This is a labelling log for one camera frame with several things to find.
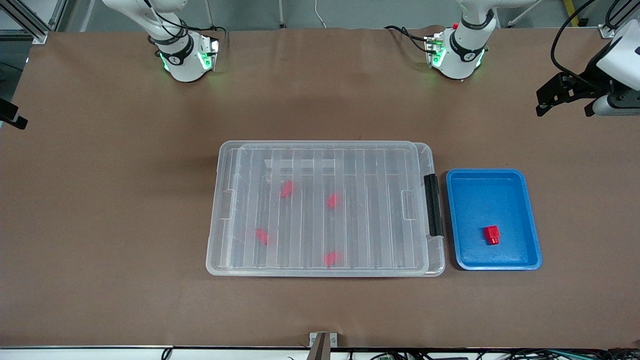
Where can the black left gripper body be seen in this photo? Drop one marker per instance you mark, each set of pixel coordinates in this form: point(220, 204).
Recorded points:
point(593, 75)

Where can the red block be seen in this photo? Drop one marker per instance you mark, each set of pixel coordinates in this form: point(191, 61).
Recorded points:
point(286, 188)
point(261, 236)
point(330, 258)
point(492, 234)
point(334, 200)

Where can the clear plastic box lid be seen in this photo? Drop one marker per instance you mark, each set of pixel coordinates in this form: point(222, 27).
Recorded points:
point(320, 220)

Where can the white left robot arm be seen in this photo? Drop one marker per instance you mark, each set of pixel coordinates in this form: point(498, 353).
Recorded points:
point(462, 55)

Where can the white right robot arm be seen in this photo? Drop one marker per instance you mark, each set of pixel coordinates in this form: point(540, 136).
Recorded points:
point(182, 62)

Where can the clear plastic storage box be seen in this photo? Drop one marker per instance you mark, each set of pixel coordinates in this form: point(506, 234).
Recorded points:
point(439, 260)

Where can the blue plastic tray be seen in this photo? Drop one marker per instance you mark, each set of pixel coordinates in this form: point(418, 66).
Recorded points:
point(480, 200)

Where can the aluminium frame rail with bracket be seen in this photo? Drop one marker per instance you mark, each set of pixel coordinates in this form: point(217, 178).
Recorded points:
point(607, 31)

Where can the grey diagonal frame strut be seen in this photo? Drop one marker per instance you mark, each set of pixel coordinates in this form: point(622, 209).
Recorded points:
point(525, 12)

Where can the grey metal table bracket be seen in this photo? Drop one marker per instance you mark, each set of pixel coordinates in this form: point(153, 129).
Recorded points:
point(333, 340)

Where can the dark brown post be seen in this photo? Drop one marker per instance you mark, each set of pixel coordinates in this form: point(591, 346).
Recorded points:
point(320, 350)

